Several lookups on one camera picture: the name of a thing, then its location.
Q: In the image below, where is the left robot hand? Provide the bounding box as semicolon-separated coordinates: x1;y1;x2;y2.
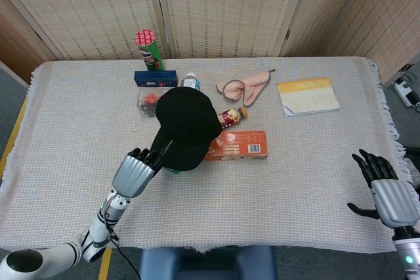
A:
112;140;174;199

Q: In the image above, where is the clear bottle with white cap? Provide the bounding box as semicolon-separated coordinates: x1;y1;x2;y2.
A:
180;72;201;92

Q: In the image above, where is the clear box with red toy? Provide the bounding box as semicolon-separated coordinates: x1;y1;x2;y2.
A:
136;87;168;118

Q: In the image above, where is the brown drink bottle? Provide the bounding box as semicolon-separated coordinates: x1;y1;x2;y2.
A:
217;106;249;130

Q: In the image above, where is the woven folding screen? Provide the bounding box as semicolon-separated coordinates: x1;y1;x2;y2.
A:
0;0;420;88

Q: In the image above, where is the green Pringles can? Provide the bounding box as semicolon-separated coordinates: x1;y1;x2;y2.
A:
134;30;165;72

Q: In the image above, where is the white woven tablecloth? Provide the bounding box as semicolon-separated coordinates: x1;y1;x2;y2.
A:
0;56;415;255

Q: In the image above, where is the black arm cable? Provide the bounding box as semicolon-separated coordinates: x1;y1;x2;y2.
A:
104;207;142;280

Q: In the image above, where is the white power strip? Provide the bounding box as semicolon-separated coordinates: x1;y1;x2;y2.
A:
392;63;420;112

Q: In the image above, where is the pink cloth with grey trim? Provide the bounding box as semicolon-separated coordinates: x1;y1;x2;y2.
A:
215;68;277;108

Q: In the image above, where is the black baseball cap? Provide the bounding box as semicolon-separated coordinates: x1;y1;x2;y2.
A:
149;86;223;172

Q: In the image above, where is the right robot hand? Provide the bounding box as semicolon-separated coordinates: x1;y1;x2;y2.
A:
346;148;420;228

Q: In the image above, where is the orange cardboard box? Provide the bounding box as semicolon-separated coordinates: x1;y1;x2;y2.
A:
201;130;268;161

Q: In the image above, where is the blue rectangular box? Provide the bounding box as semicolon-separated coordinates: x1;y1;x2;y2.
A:
133;70;178;89

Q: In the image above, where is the yellow notepad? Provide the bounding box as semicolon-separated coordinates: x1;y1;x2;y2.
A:
276;77;341;118

